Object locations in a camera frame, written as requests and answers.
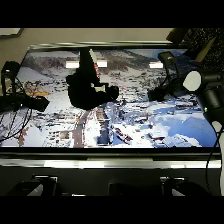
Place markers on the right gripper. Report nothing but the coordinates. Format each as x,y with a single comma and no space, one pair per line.
158,94

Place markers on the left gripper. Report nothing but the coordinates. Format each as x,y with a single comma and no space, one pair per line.
40,103

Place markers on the black garment red white trim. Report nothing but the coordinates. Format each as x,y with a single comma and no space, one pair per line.
88,93

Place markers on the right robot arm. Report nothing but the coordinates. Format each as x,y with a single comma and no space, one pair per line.
210,100

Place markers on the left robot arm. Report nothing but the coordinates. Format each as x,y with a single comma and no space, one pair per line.
13,102

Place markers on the brown garment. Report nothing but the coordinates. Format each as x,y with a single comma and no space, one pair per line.
177,35

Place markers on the dark speckled garment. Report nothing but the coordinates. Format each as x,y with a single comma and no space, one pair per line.
213,50

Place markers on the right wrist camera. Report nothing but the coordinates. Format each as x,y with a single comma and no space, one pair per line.
166,57

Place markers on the silver frame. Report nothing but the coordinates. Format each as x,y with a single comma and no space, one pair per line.
110,164

